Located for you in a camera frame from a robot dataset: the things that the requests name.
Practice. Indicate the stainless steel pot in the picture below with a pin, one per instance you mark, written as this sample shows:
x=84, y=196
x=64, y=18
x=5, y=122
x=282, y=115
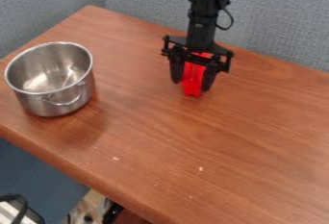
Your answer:
x=50, y=78

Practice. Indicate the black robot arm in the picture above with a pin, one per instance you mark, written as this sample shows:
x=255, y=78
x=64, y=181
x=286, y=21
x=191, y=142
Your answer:
x=207, y=8

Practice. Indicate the red star-shaped block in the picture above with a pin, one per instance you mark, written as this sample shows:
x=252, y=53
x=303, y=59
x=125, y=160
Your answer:
x=192, y=78

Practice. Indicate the clutter under table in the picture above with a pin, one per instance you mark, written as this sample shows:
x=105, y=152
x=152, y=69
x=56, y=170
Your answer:
x=93, y=207

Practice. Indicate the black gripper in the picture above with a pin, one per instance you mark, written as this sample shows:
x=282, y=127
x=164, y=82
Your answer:
x=196, y=48

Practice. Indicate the white striped object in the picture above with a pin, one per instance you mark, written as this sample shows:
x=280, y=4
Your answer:
x=9, y=211

